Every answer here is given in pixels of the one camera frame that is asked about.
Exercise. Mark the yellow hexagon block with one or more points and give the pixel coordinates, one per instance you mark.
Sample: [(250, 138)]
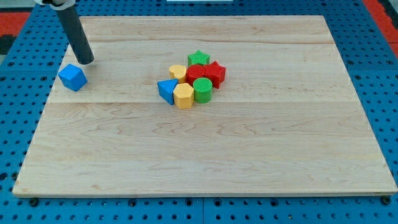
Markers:
[(183, 96)]

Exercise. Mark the green star block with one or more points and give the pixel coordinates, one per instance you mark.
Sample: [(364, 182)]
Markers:
[(198, 58)]

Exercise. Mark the light wooden board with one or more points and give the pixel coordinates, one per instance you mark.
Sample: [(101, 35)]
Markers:
[(286, 121)]

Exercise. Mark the yellow heart block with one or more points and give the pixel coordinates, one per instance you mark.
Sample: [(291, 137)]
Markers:
[(178, 72)]

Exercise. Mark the blue cube block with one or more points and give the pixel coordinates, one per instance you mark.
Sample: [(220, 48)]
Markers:
[(72, 77)]

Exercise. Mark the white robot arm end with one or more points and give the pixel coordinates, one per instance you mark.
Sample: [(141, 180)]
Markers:
[(57, 5)]

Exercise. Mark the blue triangle block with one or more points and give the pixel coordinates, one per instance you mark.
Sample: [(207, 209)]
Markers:
[(166, 89)]

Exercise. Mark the green cylinder block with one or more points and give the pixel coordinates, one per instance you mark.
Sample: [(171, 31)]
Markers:
[(202, 90)]

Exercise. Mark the red cylinder block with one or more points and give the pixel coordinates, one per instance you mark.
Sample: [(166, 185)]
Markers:
[(193, 72)]

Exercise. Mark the red star block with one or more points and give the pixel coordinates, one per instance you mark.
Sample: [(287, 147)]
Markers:
[(215, 73)]

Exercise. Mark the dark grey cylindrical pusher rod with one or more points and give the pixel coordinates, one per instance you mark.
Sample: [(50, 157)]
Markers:
[(74, 32)]

